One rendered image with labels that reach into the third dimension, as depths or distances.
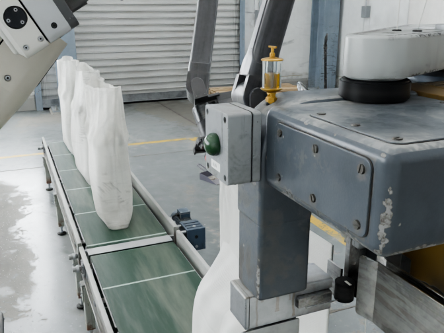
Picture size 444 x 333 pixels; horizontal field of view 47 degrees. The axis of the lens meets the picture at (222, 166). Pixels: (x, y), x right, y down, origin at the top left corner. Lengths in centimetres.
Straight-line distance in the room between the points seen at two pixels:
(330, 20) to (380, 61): 859
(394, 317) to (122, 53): 769
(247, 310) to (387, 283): 19
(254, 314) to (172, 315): 121
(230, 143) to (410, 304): 31
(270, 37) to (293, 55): 841
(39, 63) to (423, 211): 79
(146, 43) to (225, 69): 142
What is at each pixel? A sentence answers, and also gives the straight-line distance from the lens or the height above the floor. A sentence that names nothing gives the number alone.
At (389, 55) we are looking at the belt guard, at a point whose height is 139.
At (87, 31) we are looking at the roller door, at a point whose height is 112.
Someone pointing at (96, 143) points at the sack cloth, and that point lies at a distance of 256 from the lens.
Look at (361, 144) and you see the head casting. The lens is 48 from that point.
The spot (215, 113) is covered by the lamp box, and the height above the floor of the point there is 132.
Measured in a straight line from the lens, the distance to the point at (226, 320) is 114.
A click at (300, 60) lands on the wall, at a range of 951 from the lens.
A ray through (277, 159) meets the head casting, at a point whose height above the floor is 128.
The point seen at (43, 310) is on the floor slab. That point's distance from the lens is 282.
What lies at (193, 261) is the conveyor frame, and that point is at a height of 37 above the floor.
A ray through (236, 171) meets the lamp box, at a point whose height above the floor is 126.
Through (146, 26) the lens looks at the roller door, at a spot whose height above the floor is 117.
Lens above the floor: 145
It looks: 17 degrees down
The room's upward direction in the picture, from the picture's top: straight up
